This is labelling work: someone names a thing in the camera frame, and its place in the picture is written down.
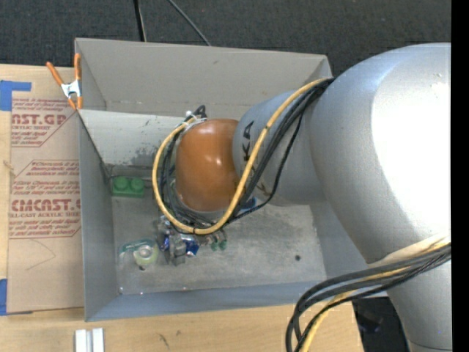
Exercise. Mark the grey metal bin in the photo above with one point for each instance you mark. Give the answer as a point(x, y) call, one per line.
point(154, 75)

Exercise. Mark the brown cardboard board, red print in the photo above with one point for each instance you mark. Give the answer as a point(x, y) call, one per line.
point(44, 255)

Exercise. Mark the green toy brick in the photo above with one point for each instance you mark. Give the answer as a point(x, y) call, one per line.
point(128, 187)

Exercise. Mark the clear tape dispenser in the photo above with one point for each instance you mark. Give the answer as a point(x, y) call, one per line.
point(145, 254)

